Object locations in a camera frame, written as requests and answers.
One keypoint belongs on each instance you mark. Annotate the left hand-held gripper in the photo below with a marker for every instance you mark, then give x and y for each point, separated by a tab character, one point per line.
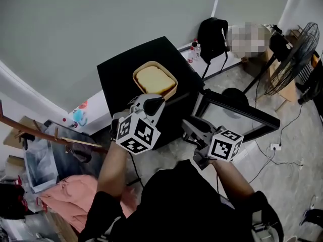
138	135

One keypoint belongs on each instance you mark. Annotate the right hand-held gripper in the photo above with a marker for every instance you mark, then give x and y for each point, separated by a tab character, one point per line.
224	147

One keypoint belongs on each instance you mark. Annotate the yellow tray with sponge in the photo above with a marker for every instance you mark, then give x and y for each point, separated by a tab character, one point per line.
171	91

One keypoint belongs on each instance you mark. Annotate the yellow bread slices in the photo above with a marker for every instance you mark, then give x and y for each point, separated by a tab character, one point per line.
155	78

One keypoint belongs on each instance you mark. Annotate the person's right forearm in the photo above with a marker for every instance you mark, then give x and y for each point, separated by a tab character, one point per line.
234	180

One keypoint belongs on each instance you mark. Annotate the person's left forearm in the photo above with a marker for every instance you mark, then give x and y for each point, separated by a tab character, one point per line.
112	173

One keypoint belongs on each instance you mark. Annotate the clear bottle with red label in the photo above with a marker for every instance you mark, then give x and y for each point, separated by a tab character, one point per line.
191	55

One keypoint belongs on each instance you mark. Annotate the clear bottle with white cap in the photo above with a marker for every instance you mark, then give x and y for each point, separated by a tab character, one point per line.
198	52

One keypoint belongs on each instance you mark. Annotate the dark drink bottle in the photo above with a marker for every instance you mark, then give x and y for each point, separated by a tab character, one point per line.
194	44

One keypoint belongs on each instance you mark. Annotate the person's black clothing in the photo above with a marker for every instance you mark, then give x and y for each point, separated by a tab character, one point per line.
176	205

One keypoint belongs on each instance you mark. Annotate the black backpack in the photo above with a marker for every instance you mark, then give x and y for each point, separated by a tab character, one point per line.
212	39

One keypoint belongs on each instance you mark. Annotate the white bag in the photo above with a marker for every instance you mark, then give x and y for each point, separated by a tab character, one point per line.
249	39

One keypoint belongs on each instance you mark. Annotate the small white power strip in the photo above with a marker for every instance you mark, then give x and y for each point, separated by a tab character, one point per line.
301	164

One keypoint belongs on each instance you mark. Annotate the wooden coat rack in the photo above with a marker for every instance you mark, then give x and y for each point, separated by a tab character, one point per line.
38	133

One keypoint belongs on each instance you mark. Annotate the black standing fan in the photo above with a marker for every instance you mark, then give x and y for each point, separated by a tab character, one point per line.
295	64

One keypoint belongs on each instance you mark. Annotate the pink padded cushion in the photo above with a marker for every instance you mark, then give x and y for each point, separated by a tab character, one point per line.
75	198

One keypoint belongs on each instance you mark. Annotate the white waist-worn device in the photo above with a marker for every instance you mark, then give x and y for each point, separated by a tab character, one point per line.
263	232

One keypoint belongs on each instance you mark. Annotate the brown cardboard sheet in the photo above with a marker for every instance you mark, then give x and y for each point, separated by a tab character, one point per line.
15	135

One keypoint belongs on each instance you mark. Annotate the wooden slatted bench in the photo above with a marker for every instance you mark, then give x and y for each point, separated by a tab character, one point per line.
63	228

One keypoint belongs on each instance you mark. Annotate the plastic-wrapped picture frame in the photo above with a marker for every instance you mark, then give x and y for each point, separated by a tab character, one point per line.
40	165

